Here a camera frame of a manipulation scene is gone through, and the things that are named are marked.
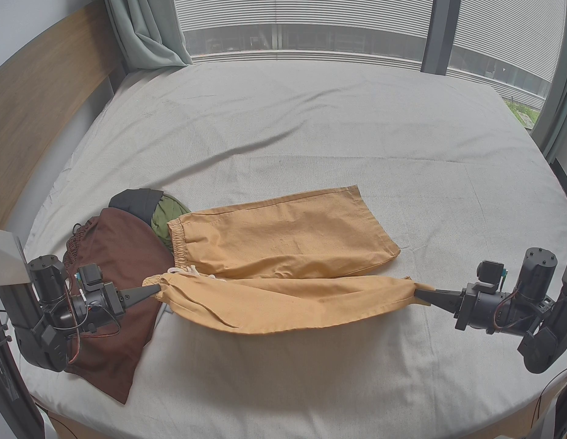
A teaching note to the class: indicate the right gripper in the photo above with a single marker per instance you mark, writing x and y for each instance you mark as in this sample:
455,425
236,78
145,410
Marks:
486,311

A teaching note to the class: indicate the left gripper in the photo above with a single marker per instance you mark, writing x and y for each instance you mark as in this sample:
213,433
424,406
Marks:
103,304

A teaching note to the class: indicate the tan shorts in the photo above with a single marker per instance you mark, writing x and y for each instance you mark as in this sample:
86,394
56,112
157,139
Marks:
288,236

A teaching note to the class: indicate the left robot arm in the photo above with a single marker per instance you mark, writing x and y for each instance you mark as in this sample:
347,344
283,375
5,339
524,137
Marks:
41,332

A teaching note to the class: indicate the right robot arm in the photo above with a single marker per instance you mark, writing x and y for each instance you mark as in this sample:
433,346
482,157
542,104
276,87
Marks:
539,272

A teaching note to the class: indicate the bed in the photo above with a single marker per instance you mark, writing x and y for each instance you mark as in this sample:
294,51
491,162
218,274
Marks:
310,130

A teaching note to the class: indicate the brown shorts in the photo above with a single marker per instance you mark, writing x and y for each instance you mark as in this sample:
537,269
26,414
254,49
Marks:
119,254

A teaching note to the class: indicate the green garment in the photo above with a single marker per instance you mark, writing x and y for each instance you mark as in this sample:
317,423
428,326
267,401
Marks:
162,222

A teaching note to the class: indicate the black garment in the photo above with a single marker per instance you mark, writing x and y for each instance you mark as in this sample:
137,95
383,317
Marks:
132,201

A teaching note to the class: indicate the grey-green curtain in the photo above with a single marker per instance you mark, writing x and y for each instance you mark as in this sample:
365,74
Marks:
141,25
560,108

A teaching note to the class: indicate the window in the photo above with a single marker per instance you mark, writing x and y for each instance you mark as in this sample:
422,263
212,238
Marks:
310,7

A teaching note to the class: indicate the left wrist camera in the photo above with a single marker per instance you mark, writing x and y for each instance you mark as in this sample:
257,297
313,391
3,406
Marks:
90,277

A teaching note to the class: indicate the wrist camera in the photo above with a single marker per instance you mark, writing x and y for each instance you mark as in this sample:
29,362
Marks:
90,277
491,272

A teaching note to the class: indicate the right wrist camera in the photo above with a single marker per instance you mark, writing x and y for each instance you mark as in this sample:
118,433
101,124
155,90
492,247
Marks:
491,272

